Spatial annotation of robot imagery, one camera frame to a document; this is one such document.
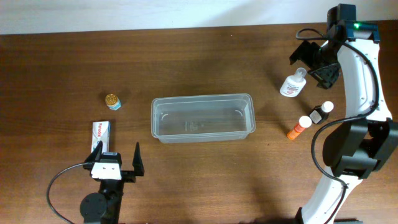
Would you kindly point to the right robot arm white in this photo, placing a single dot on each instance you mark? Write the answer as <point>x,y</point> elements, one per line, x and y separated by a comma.
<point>366,137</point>

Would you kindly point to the small jar gold lid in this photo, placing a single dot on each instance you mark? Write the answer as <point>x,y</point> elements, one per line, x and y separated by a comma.
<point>112,101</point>

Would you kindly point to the white Panadol box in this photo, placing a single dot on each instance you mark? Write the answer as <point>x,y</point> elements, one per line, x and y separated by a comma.
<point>100,132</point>

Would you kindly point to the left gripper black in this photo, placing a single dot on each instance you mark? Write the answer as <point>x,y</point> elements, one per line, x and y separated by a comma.
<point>127,177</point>

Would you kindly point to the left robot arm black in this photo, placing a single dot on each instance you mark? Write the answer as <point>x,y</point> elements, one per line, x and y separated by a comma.
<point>104,205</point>

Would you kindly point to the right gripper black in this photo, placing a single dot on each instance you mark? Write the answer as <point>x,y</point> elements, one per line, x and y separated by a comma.
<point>315,58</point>

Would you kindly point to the clear plastic container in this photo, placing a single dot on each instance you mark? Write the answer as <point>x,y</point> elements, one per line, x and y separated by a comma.
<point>202,118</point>

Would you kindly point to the dark syrup bottle white cap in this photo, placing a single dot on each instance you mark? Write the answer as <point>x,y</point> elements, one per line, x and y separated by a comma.
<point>321,112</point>

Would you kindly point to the orange tube white cap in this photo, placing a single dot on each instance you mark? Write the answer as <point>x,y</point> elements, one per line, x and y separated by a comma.
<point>303,123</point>

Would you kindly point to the white lotion bottle clear cap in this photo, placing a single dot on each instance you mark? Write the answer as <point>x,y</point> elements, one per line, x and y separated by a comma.
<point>294,84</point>

